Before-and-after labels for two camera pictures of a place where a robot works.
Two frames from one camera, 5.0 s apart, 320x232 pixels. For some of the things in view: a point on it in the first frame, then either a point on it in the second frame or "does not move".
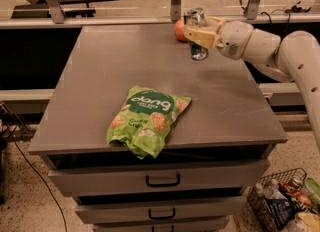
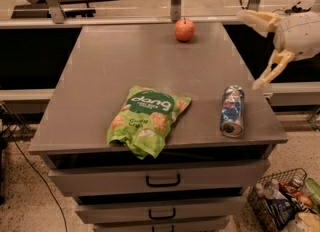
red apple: (179, 29) does not move
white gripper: (234, 39) -> (297, 37)
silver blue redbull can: (197, 17) -> (232, 110)
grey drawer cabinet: (218, 148) does not move
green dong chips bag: (142, 120) does not move
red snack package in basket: (299, 195) does not move
